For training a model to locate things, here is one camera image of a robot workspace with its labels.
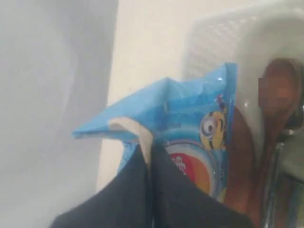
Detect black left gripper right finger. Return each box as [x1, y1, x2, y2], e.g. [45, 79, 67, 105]
[151, 142, 254, 228]

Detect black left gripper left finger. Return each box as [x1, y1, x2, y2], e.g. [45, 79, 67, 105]
[51, 146, 152, 228]

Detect blue chips bag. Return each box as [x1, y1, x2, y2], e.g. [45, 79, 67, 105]
[73, 63, 238, 201]

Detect silver fork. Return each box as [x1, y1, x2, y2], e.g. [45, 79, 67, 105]
[258, 104, 304, 228]

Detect white speckled bowl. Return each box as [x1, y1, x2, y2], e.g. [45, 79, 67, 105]
[234, 0, 304, 156]

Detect brown wooden spoon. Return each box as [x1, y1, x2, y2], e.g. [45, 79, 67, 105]
[223, 57, 302, 228]

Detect white perforated plastic basket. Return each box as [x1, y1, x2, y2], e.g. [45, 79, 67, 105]
[182, 0, 304, 79]

